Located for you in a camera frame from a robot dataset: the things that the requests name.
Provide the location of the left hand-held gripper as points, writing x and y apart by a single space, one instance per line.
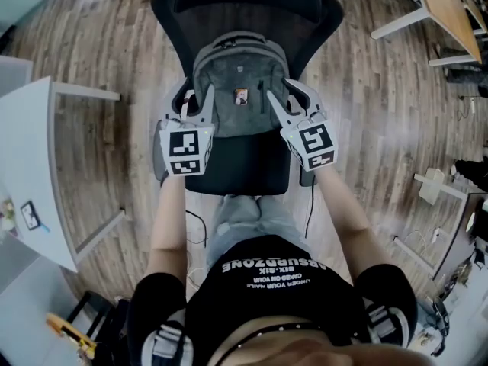
183 147

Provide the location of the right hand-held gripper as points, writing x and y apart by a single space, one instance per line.
312 139

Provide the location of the grey backpack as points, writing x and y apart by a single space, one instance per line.
236 74

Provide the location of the black office chair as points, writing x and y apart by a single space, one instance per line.
236 162

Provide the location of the person's right forearm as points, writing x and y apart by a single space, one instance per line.
347 219

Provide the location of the person's left forearm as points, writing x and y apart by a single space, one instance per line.
167 223

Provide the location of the person's grey trousers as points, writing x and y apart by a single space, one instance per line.
244 219

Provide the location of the white box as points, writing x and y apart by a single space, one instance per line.
431 187

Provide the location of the white power adapter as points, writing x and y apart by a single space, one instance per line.
472 106

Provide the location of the wooden desk with white legs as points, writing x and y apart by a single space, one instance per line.
446 10

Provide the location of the white power strip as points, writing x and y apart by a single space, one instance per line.
435 235

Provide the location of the small blue item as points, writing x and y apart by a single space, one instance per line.
45 227

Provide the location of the person's black printed t-shirt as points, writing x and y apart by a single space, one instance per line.
274 299

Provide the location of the black framed marker card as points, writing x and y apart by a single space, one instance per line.
30 215

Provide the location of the small flower bouquet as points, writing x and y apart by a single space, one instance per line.
7 214

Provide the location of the black stool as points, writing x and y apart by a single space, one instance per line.
95 311

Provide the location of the yellow tool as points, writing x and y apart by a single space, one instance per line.
70 334

